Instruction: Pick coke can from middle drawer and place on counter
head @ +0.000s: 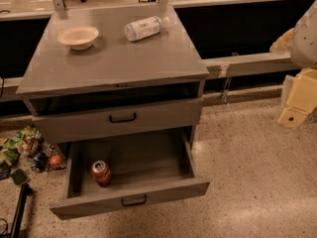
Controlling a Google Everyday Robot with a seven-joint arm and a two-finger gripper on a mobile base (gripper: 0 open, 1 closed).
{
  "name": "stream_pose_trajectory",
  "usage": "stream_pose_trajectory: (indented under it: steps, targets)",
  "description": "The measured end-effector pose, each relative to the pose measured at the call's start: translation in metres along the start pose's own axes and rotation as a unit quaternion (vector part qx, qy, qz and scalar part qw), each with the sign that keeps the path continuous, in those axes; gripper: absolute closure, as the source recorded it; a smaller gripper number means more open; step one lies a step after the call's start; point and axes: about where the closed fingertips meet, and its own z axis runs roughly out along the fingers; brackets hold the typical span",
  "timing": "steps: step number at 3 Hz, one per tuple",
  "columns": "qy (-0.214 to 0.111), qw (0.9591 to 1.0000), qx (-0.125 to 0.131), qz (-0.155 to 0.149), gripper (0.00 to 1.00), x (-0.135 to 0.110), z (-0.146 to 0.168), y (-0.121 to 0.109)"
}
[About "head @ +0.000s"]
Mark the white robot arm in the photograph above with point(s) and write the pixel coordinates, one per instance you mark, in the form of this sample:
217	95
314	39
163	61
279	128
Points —
303	51

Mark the orange fruit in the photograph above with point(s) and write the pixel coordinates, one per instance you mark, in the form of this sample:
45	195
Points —
55	162

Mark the green chip bag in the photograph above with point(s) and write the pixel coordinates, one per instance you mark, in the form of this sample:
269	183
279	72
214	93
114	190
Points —
20	144

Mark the open grey middle drawer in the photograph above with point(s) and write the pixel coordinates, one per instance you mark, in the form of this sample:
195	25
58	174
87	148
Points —
146	168

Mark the white plastic bottle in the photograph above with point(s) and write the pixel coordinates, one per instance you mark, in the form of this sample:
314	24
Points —
145	28

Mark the closed grey top drawer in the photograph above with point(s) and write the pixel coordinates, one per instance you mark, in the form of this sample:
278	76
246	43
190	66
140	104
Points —
108	122

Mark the red coke can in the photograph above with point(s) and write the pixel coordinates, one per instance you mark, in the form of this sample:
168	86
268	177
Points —
101	173

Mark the grey drawer cabinet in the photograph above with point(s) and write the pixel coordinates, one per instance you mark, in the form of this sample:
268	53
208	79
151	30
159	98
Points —
113	72

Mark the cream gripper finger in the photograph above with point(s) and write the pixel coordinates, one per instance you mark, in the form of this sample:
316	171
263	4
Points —
299	98
283	44

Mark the black pole stand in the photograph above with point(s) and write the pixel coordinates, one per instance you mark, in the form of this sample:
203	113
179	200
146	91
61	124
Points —
24	192

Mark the white paper bowl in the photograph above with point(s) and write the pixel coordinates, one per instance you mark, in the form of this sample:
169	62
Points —
78	38

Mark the green sponge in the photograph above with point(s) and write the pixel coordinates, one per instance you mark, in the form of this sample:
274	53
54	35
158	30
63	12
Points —
19	177

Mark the blue soda can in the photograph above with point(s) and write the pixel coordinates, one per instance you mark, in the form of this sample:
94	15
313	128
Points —
39	162

